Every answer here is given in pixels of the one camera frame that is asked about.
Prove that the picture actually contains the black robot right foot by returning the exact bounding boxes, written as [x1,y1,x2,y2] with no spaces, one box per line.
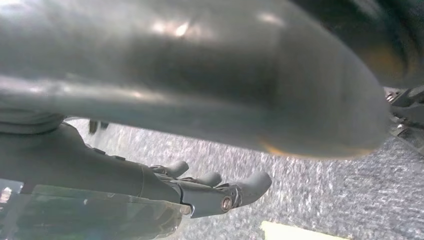
[384,85,424,157]

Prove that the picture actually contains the clear plastic film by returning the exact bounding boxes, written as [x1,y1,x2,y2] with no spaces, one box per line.
[0,183,192,240]

